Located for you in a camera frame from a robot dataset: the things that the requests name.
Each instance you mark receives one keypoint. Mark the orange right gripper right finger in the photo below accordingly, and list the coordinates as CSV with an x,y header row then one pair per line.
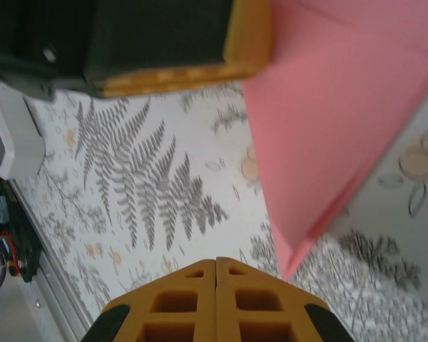
x,y
224,310

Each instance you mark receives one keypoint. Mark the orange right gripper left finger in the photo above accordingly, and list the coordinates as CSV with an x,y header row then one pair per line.
x,y
208,306

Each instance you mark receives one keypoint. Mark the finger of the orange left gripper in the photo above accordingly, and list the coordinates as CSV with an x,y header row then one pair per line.
x,y
249,35

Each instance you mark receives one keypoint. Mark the pink square paper sheet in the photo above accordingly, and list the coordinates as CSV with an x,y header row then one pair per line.
x,y
324,124

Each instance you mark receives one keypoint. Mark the white digital timer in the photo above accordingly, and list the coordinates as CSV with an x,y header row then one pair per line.
x,y
18,142

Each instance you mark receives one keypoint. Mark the floral printed tablecloth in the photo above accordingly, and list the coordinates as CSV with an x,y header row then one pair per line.
x,y
164,178

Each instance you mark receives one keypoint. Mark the aluminium extrusion frame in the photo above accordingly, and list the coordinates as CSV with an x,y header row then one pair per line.
x,y
57,292

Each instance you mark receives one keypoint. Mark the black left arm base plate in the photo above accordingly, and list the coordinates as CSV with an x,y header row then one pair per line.
x,y
28,256

